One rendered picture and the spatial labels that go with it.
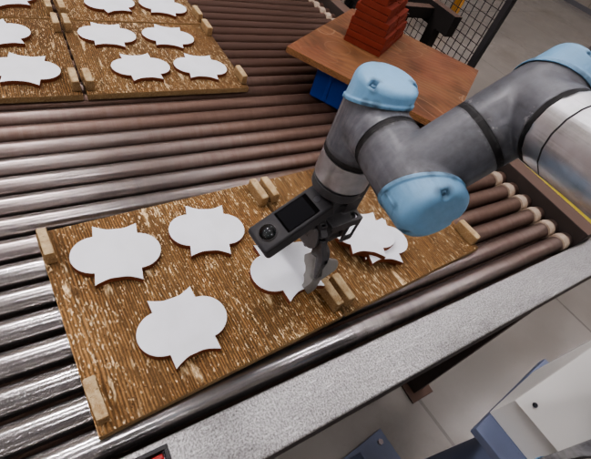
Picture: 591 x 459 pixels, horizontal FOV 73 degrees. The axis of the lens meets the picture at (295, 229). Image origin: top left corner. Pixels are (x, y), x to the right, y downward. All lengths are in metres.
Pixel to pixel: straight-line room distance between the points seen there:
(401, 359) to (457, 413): 1.21
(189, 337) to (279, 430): 0.19
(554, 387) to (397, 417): 1.05
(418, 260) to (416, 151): 0.51
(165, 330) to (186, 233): 0.19
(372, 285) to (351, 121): 0.41
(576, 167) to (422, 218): 0.12
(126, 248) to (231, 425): 0.33
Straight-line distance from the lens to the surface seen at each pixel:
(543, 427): 0.84
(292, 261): 0.68
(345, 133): 0.47
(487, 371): 2.15
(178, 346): 0.63
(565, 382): 0.83
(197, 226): 0.76
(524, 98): 0.41
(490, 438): 0.86
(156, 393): 0.62
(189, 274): 0.71
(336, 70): 1.17
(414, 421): 1.84
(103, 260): 0.71
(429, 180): 0.38
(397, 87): 0.45
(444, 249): 0.95
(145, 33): 1.33
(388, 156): 0.41
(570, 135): 0.37
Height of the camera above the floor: 1.53
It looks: 47 degrees down
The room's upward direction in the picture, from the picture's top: 22 degrees clockwise
